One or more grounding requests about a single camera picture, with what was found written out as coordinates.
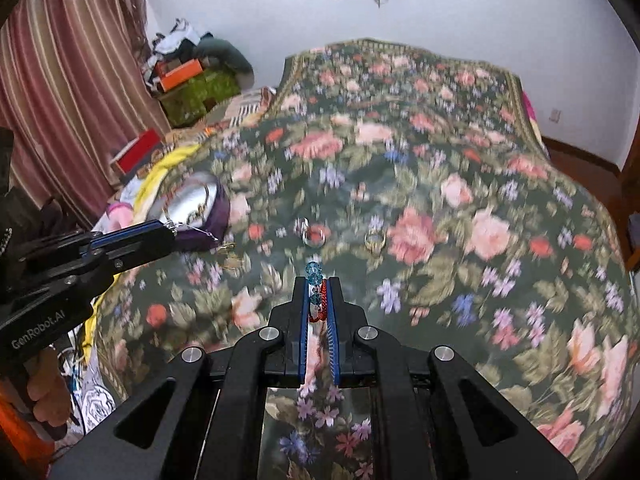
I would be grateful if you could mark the heart-shaped purple jewelry box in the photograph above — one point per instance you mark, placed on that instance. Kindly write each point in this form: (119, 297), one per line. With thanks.
(198, 212)

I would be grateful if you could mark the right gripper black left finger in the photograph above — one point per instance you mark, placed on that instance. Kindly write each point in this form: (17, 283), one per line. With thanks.
(201, 418)

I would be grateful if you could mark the white clothes pile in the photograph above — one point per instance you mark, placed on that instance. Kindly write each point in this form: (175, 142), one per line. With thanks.
(183, 30)

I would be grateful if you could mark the floral dark green bedspread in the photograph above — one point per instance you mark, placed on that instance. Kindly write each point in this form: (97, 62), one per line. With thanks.
(420, 182)

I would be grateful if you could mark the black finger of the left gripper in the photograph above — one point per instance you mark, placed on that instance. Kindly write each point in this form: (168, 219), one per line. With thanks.
(90, 275)
(132, 246)

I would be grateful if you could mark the green patterned storage box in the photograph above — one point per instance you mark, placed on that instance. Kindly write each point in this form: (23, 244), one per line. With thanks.
(189, 102)

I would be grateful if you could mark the red and grey box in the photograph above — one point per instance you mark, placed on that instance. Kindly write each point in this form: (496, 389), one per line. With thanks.
(137, 153)

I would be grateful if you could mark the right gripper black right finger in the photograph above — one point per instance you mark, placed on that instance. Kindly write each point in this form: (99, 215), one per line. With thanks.
(432, 415)

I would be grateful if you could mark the striped red curtain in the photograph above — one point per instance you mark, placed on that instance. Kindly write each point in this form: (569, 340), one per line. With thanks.
(73, 95)

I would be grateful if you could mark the left hand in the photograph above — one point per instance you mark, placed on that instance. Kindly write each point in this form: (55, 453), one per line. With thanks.
(47, 389)

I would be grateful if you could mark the orange shoe box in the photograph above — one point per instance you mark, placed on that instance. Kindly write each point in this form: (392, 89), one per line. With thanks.
(180, 74)

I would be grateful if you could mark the grey green jacket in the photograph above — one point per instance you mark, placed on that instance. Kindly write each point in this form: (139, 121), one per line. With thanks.
(216, 52)

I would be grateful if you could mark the yellow fleece blanket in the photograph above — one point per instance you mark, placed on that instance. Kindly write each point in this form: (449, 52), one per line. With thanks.
(140, 193)

